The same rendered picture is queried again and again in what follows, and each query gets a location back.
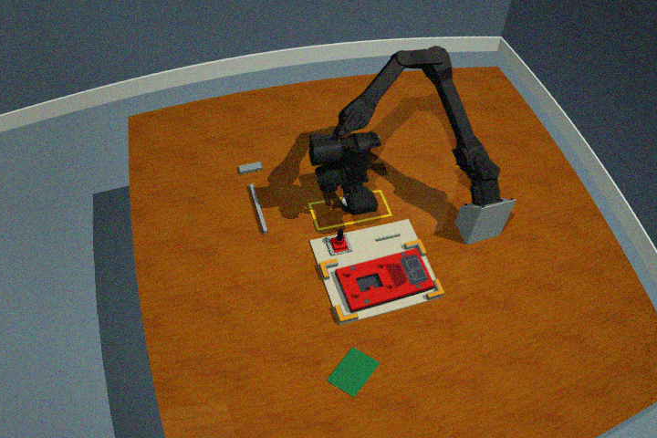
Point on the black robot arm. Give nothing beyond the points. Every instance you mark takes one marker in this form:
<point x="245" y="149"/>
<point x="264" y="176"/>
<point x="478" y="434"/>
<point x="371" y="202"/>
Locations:
<point x="470" y="154"/>

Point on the beige flat base plate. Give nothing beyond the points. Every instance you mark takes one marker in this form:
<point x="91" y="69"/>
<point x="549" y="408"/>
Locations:
<point x="365" y="245"/>

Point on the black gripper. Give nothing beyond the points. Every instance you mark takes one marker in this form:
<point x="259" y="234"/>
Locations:
<point x="361" y="200"/>

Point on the black and grey wheel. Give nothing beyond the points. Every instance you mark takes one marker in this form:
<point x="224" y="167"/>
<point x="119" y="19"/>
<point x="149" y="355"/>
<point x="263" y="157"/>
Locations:
<point x="344" y="205"/>

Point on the green flat rectangle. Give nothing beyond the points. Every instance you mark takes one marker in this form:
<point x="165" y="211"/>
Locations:
<point x="353" y="371"/>

